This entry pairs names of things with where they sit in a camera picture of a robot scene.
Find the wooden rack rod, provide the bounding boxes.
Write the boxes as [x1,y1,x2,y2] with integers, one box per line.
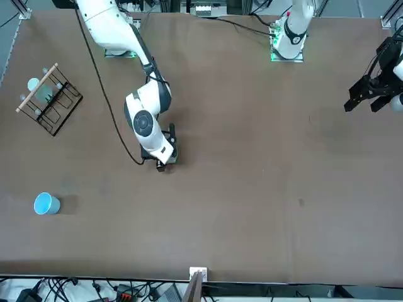
[15,62,60,113]

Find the blue plastic cup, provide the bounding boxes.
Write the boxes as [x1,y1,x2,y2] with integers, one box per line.
[33,192,62,216]

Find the black table cable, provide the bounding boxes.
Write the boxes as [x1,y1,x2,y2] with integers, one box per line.
[201,14,273,36]

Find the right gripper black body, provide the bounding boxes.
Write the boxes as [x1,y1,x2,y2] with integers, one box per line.
[140,144,179,174]

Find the aluminium frame profile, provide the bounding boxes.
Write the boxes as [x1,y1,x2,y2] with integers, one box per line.
[380,4,399,30]
[17,0,33,20]

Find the white shelf with cables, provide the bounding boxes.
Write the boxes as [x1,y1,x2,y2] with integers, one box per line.
[0,276,403,302]

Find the aluminium table post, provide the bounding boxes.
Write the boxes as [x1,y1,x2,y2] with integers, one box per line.
[188,266,208,302]

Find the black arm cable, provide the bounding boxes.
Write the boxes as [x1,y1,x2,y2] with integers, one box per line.
[74,8,150,165]

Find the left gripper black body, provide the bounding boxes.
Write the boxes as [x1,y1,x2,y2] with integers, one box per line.
[370,36,403,97]

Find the translucent green cup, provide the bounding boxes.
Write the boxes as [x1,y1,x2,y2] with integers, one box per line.
[26,77,55,103]

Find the black power adaptor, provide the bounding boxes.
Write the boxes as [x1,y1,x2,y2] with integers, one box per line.
[15,288,43,302]

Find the black wire cup rack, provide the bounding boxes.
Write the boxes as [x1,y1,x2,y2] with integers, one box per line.
[15,62,84,137]

